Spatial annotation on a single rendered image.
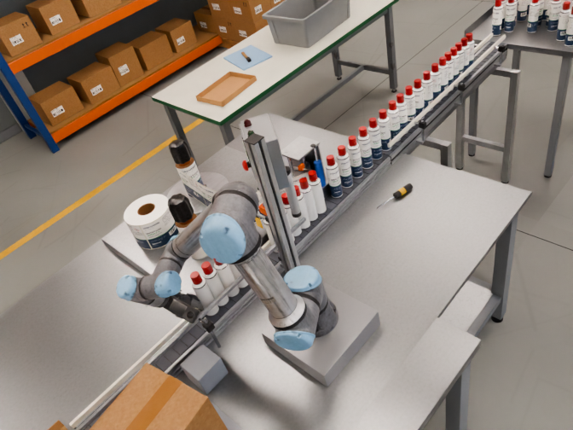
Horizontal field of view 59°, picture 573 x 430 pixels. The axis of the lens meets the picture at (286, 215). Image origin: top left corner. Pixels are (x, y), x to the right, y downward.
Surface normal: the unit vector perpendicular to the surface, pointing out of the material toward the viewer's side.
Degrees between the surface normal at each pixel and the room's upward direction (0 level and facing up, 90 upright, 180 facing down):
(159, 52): 90
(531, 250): 0
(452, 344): 0
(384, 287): 0
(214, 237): 84
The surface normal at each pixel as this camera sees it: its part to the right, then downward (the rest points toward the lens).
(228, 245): -0.26, 0.59
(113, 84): 0.73, 0.32
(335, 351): -0.26, -0.72
